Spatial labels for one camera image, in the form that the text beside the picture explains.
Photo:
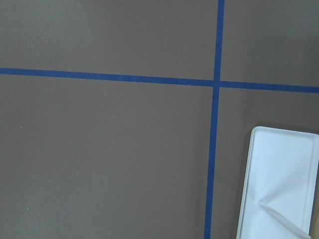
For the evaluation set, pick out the white rectangular tray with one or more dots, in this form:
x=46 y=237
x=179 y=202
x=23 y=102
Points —
x=279 y=186

